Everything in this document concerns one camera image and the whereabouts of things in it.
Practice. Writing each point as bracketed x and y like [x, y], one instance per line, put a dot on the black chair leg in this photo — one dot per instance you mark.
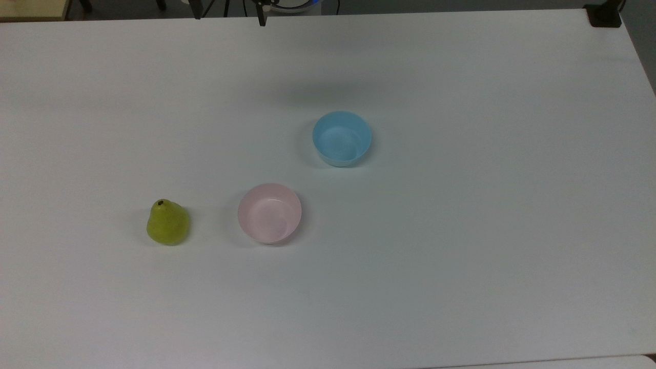
[161, 4]
[85, 5]

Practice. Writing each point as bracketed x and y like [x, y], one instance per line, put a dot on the light wooden table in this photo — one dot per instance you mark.
[32, 9]

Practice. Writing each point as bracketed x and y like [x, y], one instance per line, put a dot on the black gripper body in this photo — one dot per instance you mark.
[263, 2]

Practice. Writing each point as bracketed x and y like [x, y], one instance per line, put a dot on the black table clamp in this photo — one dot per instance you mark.
[605, 15]

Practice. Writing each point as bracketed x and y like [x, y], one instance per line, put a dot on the green pear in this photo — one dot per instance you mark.
[167, 225]

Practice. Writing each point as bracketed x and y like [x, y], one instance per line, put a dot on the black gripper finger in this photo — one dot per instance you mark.
[196, 9]
[262, 16]

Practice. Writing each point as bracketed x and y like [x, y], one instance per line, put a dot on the pink plastic bowl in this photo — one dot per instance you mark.
[269, 214]

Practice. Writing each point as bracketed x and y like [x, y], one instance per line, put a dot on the light blue plastic bowl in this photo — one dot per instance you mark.
[341, 138]

